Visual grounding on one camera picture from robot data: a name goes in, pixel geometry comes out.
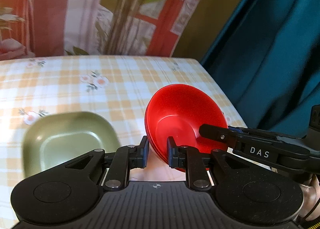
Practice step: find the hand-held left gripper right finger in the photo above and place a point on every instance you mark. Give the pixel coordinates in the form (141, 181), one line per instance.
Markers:
(170, 154)

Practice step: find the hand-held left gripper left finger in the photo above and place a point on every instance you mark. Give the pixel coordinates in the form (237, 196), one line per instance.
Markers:
(144, 151)

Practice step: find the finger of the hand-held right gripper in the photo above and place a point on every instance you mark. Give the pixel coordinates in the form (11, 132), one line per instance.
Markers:
(215, 135)
(235, 129)

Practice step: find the red bowl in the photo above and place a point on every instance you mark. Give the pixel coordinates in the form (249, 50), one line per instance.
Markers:
(148, 129)
(180, 116)

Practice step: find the green square plate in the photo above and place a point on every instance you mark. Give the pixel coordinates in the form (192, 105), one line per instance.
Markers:
(67, 141)

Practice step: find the person's right hand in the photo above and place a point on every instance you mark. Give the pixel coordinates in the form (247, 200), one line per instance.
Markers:
(311, 196)

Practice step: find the checked floral tablecloth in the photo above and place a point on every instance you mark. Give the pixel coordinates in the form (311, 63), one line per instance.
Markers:
(100, 88)

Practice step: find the teal curtain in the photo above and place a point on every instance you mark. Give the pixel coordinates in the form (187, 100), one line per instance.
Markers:
(270, 43)

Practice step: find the printed backdrop cloth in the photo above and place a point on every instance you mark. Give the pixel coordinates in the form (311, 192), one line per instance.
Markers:
(87, 11)

